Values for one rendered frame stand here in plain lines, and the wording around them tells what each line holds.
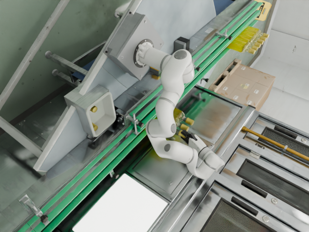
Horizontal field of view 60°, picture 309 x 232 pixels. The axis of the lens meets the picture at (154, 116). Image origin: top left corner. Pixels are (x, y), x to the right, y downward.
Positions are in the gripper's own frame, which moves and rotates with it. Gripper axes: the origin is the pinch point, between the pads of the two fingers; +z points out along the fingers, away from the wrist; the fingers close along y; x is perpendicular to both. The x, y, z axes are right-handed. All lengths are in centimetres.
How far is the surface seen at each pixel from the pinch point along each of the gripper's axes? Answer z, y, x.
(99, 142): 23.7, 5.4, 42.7
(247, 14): 57, 11, -122
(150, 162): 5.5, -13.5, 22.2
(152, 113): 21.6, 5.2, 6.7
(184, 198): -24.3, -13.7, 21.5
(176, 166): -6.7, -13.7, 11.6
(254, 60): 246, -319, -490
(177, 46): 51, 18, -38
